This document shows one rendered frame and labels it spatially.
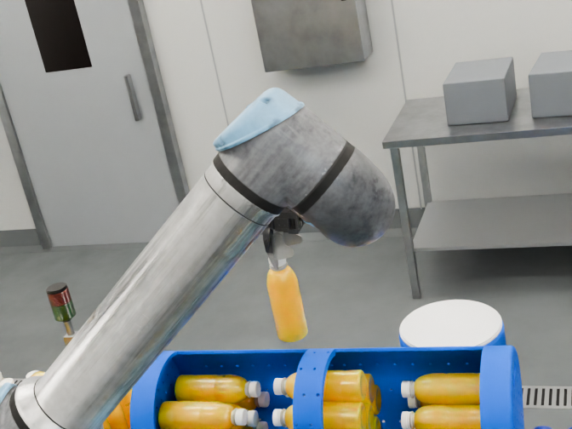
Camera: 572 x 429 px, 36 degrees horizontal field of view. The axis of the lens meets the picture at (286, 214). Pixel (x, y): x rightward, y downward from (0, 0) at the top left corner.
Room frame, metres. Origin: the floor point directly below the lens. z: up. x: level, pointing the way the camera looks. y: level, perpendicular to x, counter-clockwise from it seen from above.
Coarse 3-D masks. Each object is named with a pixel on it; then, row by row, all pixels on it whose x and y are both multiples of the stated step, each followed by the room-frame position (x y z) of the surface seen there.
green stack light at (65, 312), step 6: (54, 306) 2.37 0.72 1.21; (60, 306) 2.37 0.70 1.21; (66, 306) 2.37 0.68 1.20; (72, 306) 2.39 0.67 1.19; (54, 312) 2.37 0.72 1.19; (60, 312) 2.36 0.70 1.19; (66, 312) 2.37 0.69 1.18; (72, 312) 2.38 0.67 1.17; (54, 318) 2.38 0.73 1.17; (60, 318) 2.36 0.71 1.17; (66, 318) 2.37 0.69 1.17
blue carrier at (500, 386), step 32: (192, 352) 1.92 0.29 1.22; (224, 352) 1.90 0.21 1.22; (256, 352) 1.87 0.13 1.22; (288, 352) 1.84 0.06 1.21; (320, 352) 1.78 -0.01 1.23; (352, 352) 1.82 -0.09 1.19; (384, 352) 1.80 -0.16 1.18; (416, 352) 1.78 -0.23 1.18; (448, 352) 1.76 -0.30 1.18; (480, 352) 1.73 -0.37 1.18; (512, 352) 1.63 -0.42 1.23; (160, 384) 1.93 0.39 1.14; (320, 384) 1.68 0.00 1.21; (384, 384) 1.84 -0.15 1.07; (480, 384) 1.56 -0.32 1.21; (512, 384) 1.55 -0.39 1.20; (320, 416) 1.63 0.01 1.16; (384, 416) 1.81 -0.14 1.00; (480, 416) 1.51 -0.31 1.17; (512, 416) 1.50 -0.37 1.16
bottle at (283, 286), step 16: (272, 272) 1.81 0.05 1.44; (288, 272) 1.80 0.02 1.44; (272, 288) 1.80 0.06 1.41; (288, 288) 1.79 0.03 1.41; (272, 304) 1.80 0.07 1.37; (288, 304) 1.79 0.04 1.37; (288, 320) 1.79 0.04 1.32; (304, 320) 1.81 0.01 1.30; (288, 336) 1.79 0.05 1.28; (304, 336) 1.80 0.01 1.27
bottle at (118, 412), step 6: (120, 408) 2.02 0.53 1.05; (114, 414) 1.99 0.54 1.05; (120, 414) 2.01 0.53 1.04; (108, 420) 1.99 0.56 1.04; (114, 420) 1.99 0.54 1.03; (120, 420) 2.00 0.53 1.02; (126, 420) 2.03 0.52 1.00; (114, 426) 1.99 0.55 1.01; (120, 426) 2.00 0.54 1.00; (126, 426) 2.01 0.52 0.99
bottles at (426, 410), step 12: (264, 396) 1.90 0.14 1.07; (240, 408) 1.84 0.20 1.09; (252, 408) 1.90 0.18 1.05; (372, 408) 1.75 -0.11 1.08; (420, 408) 1.69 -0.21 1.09; (432, 408) 1.67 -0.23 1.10; (444, 408) 1.66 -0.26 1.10; (456, 408) 1.65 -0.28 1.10; (468, 408) 1.64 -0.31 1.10; (252, 420) 1.80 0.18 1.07; (372, 420) 1.74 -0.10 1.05; (408, 420) 1.68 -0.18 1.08; (420, 420) 1.66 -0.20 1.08; (432, 420) 1.64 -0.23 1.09; (444, 420) 1.63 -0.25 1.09; (456, 420) 1.63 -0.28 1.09; (468, 420) 1.62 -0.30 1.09; (480, 420) 1.61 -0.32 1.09
